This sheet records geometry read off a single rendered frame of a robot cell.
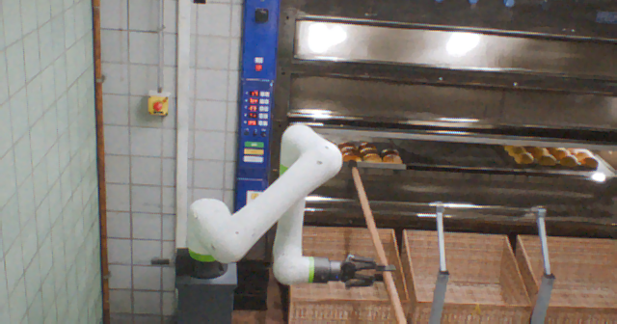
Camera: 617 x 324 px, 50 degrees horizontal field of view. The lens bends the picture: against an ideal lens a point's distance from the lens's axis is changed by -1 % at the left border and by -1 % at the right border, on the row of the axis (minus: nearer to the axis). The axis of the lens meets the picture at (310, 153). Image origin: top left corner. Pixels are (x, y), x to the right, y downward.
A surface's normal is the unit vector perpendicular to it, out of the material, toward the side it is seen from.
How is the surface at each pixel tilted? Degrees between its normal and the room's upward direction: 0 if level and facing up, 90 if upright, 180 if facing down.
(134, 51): 90
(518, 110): 70
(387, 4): 90
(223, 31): 90
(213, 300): 90
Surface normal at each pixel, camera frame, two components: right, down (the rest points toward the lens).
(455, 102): 0.08, 0.04
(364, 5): 0.04, 0.43
